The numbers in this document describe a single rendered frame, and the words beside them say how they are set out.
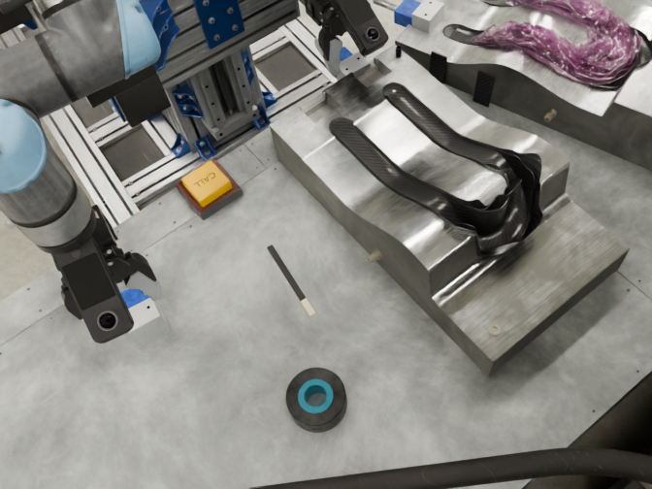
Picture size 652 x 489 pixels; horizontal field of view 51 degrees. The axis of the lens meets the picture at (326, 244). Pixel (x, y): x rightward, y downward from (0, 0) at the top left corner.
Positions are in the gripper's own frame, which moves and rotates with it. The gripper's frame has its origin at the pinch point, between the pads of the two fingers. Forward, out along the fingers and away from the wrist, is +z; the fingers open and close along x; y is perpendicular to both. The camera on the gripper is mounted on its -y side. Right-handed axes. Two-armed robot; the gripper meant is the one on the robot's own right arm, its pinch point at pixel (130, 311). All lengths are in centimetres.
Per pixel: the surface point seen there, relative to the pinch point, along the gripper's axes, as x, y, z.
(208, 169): -19.2, 23.0, 8.9
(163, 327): -1.9, 1.6, 10.4
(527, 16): -78, 18, 4
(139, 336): 1.6, 1.6, 9.4
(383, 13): -110, 121, 93
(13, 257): 38, 95, 93
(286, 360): -15.2, -11.6, 12.5
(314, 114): -38.5, 21.1, 6.3
